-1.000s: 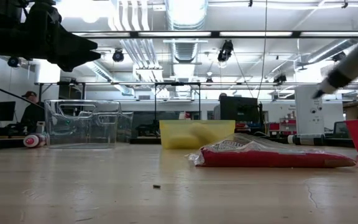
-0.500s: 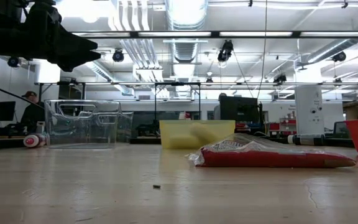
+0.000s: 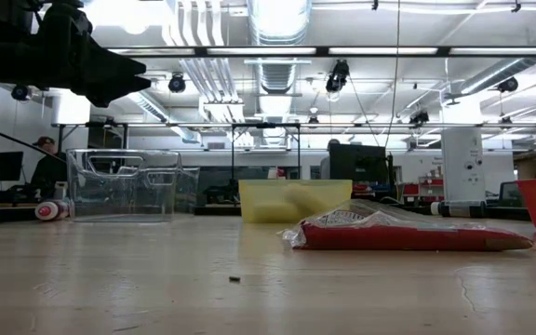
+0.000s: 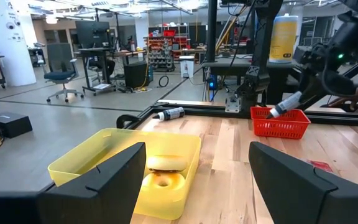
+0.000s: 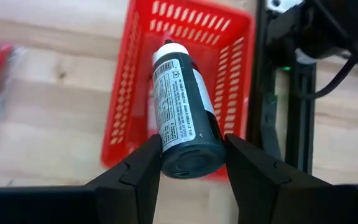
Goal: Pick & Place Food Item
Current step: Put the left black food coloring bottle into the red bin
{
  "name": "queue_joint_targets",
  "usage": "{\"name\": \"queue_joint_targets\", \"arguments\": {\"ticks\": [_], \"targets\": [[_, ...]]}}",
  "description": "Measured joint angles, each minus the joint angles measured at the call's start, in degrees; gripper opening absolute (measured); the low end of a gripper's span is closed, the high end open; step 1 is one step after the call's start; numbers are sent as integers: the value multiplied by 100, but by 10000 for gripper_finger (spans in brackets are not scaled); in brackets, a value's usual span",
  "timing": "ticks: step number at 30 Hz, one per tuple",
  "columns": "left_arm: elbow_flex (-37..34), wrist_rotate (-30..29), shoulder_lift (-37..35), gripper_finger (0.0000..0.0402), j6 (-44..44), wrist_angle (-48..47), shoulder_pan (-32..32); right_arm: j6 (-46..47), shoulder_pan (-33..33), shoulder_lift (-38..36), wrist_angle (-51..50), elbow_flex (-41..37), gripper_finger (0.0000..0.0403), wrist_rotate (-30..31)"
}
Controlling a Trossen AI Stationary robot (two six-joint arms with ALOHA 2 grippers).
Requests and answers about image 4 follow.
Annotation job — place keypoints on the person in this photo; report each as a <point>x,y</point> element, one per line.
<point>104,67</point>

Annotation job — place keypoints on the white round pillar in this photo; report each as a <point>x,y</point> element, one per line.
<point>8,43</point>

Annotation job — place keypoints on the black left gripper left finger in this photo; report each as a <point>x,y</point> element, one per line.
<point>73,199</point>

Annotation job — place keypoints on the silver mounting bracket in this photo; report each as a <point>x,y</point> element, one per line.
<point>232,105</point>

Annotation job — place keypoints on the black computer monitor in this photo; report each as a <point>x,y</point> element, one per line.
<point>92,34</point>

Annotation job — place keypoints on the black table clamp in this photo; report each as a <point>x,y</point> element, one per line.
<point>127,118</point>

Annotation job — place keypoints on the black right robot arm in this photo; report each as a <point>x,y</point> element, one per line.
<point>259,81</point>

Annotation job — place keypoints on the black control box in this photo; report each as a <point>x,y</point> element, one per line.
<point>212,83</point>

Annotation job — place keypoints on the black floor box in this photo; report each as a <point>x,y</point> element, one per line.
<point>12,124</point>

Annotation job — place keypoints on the red plastic basket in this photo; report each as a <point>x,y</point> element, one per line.
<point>278,129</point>

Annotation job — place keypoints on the black bottle white cap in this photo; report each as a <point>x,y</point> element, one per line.
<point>286,104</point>
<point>172,113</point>

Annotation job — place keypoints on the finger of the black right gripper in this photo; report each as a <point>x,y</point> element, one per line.
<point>311,82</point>

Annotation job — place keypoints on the black computer tower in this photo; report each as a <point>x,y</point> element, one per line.
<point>138,74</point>

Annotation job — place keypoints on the cream bun pastry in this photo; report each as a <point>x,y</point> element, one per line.
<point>166,162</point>

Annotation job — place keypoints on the yellow plastic bin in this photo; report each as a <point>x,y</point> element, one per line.
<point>104,146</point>

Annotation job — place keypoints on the red parts bin shelf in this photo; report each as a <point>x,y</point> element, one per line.
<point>163,51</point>

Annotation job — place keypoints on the black side table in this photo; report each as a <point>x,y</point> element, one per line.
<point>228,67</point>

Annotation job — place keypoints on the white trash bin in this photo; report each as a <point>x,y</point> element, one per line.
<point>186,67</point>

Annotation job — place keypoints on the black standing desk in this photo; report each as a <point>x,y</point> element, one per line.
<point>96,51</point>

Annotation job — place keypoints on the black vertical post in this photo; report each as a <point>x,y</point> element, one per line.
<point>212,31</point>

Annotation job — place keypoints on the yellow wipes canister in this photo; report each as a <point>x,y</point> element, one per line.
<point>283,37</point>

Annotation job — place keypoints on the orange glazed donut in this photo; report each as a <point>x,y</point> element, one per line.
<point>176,186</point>

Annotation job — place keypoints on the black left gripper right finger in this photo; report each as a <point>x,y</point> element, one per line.
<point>306,199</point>

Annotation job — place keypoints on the red snack package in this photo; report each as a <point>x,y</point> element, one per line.
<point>320,165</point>

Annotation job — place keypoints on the grey office chair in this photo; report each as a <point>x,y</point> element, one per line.
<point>61,74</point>

